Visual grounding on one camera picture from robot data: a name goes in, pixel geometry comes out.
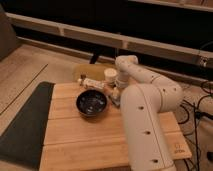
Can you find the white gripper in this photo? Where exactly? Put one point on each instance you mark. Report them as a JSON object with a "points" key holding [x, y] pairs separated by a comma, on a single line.
{"points": [[115, 94]]}

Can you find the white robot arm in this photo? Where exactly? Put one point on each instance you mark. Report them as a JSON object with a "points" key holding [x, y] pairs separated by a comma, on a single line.
{"points": [[146, 94]]}

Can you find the white cup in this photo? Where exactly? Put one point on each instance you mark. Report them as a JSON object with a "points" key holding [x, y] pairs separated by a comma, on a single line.
{"points": [[110, 75]]}

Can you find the black bowl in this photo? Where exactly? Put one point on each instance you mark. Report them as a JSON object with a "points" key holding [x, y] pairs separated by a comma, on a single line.
{"points": [[91, 103]]}

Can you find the white tube bottle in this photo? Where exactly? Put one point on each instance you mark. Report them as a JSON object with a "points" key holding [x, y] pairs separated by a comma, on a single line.
{"points": [[91, 84]]}

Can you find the dark floor mat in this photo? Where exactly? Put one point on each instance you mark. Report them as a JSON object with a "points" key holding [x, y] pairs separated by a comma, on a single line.
{"points": [[22, 141]]}

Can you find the grey couch corner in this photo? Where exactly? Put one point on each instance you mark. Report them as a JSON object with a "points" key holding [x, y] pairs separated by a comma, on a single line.
{"points": [[8, 39]]}

